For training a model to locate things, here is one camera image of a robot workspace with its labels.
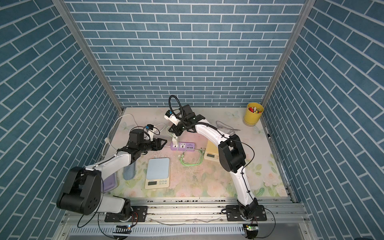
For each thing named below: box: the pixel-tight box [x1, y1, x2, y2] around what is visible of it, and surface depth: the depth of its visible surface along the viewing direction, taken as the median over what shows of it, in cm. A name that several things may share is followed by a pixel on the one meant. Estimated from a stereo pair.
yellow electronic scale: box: [204, 139, 220, 162], surface depth 96 cm
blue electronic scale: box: [144, 157, 170, 190], surface depth 87 cm
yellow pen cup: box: [243, 102, 264, 127], surface depth 107 cm
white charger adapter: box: [172, 133, 178, 148], surface depth 96 cm
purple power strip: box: [170, 142, 195, 152], surface depth 98 cm
